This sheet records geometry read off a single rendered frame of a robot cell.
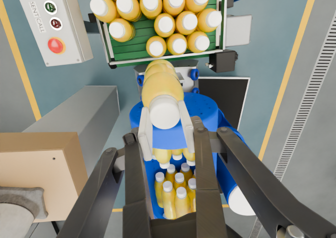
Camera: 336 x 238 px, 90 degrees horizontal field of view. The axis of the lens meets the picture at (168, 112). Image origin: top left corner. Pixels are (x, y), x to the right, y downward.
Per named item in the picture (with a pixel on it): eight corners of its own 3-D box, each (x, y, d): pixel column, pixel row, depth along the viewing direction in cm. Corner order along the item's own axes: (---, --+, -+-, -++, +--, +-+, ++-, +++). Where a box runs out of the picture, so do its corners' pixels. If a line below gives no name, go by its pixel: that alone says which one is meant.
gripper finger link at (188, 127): (185, 127, 15) (193, 125, 15) (177, 100, 21) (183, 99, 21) (189, 154, 16) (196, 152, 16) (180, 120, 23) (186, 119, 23)
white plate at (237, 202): (277, 212, 91) (275, 210, 92) (289, 174, 79) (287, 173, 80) (226, 218, 91) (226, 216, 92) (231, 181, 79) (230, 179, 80)
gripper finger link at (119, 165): (142, 168, 14) (108, 175, 14) (145, 136, 19) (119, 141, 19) (138, 154, 14) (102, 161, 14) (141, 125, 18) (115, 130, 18)
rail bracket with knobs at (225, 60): (203, 68, 69) (210, 74, 60) (203, 50, 66) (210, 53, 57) (227, 66, 70) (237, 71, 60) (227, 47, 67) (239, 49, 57)
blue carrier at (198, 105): (161, 226, 105) (161, 289, 79) (135, 96, 68) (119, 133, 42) (206, 222, 105) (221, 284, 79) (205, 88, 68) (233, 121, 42)
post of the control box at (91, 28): (123, 33, 143) (64, 34, 52) (122, 28, 141) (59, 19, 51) (127, 33, 143) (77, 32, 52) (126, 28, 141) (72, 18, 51)
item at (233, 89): (181, 186, 224) (182, 195, 210) (190, 73, 160) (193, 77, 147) (219, 184, 227) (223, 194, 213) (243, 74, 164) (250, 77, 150)
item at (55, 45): (52, 53, 45) (50, 54, 44) (47, 39, 44) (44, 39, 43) (66, 52, 45) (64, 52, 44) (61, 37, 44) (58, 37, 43)
